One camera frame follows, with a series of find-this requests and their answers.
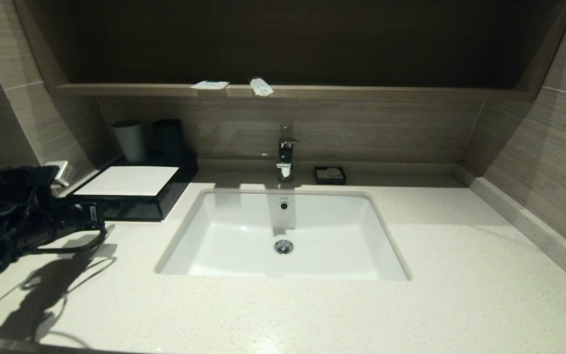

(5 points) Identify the wooden wall shelf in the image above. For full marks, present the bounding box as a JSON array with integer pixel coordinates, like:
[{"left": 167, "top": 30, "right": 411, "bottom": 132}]
[{"left": 56, "top": 84, "right": 532, "bottom": 102}]

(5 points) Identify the white rectangular plate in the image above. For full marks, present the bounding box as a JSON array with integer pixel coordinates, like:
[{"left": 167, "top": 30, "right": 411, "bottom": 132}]
[{"left": 74, "top": 166, "right": 179, "bottom": 197}]

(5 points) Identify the white toothbrush packet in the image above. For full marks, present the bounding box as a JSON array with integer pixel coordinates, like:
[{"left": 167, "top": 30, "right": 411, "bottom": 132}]
[{"left": 249, "top": 78, "right": 274, "bottom": 97}]

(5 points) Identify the black amenity tray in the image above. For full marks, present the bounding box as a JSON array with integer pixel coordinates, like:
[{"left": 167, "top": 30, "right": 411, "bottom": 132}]
[{"left": 104, "top": 198, "right": 164, "bottom": 220}]

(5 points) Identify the grey plastic cup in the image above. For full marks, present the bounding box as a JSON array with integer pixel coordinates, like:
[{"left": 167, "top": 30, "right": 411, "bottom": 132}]
[{"left": 112, "top": 120, "right": 146, "bottom": 163}]

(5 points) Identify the black soap dish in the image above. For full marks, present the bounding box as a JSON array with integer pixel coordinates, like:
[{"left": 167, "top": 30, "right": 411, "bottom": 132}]
[{"left": 314, "top": 166, "right": 347, "bottom": 185}]

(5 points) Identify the white sink basin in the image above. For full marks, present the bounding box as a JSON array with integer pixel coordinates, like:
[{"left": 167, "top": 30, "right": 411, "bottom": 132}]
[{"left": 155, "top": 189, "right": 411, "bottom": 282}]

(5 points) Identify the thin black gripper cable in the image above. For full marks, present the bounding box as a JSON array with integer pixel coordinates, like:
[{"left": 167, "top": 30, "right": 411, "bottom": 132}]
[{"left": 32, "top": 224, "right": 115, "bottom": 256}]

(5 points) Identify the black plastic cup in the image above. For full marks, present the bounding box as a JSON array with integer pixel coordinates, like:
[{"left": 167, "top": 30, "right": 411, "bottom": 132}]
[{"left": 152, "top": 118, "right": 183, "bottom": 162}]

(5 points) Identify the black amenity box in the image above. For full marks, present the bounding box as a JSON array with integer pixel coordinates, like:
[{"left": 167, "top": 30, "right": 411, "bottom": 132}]
[{"left": 69, "top": 152, "right": 199, "bottom": 221}]

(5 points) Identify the chrome faucet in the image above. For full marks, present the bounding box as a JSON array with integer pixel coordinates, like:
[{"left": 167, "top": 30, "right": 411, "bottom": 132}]
[{"left": 277, "top": 125, "right": 299, "bottom": 183}]

